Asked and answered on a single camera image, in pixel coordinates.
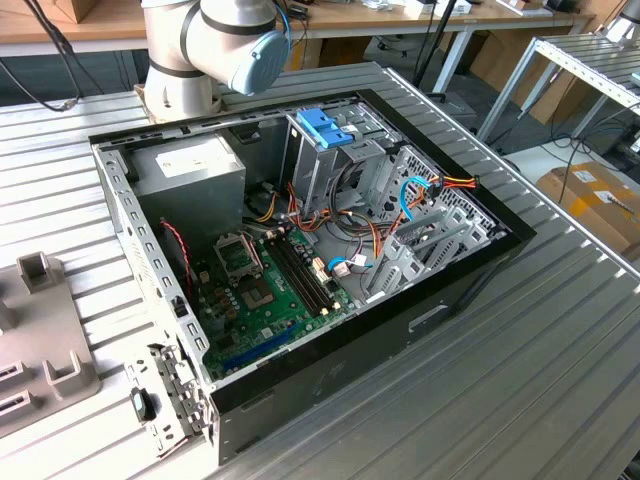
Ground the metal socket cover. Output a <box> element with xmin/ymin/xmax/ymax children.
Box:
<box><xmin>213</xmin><ymin>231</ymin><xmax>265</xmax><ymax>279</ymax></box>

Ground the yellow orange wire bundle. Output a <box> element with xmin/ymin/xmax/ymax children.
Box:
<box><xmin>253</xmin><ymin>191</ymin><xmax>279</xmax><ymax>224</ymax></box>

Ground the grey metal drive cage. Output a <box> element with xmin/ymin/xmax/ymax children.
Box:
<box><xmin>279</xmin><ymin>97</ymin><xmax>401</xmax><ymax>217</ymax></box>

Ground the CPU socket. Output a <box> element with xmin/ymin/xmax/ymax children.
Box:
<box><xmin>238</xmin><ymin>275</ymin><xmax>277</xmax><ymax>315</ymax></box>

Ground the blue expansion slot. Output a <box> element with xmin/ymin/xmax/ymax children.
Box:
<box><xmin>222</xmin><ymin>323</ymin><xmax>301</xmax><ymax>375</ymax></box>

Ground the grey power supply unit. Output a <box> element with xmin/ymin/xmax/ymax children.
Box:
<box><xmin>127</xmin><ymin>132</ymin><xmax>247</xmax><ymax>254</ymax></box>

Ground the black case fan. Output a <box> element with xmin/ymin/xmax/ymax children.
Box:
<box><xmin>159</xmin><ymin>217</ymin><xmax>197</xmax><ymax>302</ymax></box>

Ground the orange red yellow power wire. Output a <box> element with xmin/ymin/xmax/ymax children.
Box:
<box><xmin>427</xmin><ymin>172</ymin><xmax>481</xmax><ymax>202</ymax></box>

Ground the blue data wire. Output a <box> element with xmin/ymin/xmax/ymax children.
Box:
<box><xmin>398</xmin><ymin>174</ymin><xmax>435</xmax><ymax>222</ymax></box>
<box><xmin>325</xmin><ymin>254</ymin><xmax>375</xmax><ymax>274</ymax></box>

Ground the metal frame slat table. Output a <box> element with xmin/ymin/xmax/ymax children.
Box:
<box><xmin>477</xmin><ymin>33</ymin><xmax>640</xmax><ymax>146</ymax></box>

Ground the cardboard box with labels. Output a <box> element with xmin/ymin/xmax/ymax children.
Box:
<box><xmin>537</xmin><ymin>160</ymin><xmax>640</xmax><ymax>262</ymax></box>

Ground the black office chair base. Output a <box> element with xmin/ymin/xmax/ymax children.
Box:
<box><xmin>375</xmin><ymin>33</ymin><xmax>424</xmax><ymax>57</ymax></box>

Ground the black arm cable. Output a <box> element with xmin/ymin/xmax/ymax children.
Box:
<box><xmin>0</xmin><ymin>0</ymin><xmax>84</xmax><ymax>114</ymax></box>

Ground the open black PC case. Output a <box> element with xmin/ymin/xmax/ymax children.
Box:
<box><xmin>88</xmin><ymin>88</ymin><xmax>539</xmax><ymax>466</ymax></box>

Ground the green motherboard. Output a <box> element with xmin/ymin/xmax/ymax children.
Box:
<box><xmin>192</xmin><ymin>223</ymin><xmax>360</xmax><ymax>382</ymax></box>

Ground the grey metal disk bay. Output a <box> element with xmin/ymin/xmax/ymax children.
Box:
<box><xmin>362</xmin><ymin>144</ymin><xmax>507</xmax><ymax>307</ymax></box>

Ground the black RAM slot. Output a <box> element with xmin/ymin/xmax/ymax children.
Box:
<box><xmin>275</xmin><ymin>230</ymin><xmax>341</xmax><ymax>310</ymax></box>
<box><xmin>263</xmin><ymin>235</ymin><xmax>329</xmax><ymax>317</ymax></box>

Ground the orange red wire bundle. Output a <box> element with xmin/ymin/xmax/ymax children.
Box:
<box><xmin>287</xmin><ymin>180</ymin><xmax>401</xmax><ymax>262</ymax></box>

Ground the brown wooden box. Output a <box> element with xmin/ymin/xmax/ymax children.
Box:
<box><xmin>52</xmin><ymin>0</ymin><xmax>101</xmax><ymax>25</ymax></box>

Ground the wooden desk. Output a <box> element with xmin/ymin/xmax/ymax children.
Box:
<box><xmin>0</xmin><ymin>0</ymin><xmax>151</xmax><ymax>57</ymax></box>
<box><xmin>292</xmin><ymin>0</ymin><xmax>599</xmax><ymax>96</ymax></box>

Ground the red black fan wire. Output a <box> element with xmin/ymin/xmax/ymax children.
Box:
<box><xmin>158</xmin><ymin>218</ymin><xmax>197</xmax><ymax>301</ymax></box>

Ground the grey parts rack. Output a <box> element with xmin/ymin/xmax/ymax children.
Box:
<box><xmin>0</xmin><ymin>252</ymin><xmax>102</xmax><ymax>426</ymax></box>

